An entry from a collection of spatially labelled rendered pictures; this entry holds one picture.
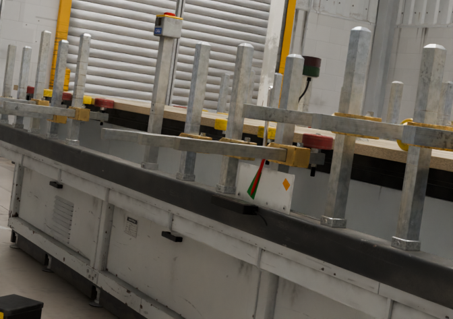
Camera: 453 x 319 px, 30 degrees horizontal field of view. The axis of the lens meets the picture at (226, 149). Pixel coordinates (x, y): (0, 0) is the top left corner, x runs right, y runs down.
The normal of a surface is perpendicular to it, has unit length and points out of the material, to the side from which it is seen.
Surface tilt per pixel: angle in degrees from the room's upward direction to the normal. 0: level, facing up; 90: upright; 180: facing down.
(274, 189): 90
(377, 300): 90
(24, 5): 90
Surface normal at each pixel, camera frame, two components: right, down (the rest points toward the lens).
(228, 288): -0.85, -0.09
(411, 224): 0.51, 0.11
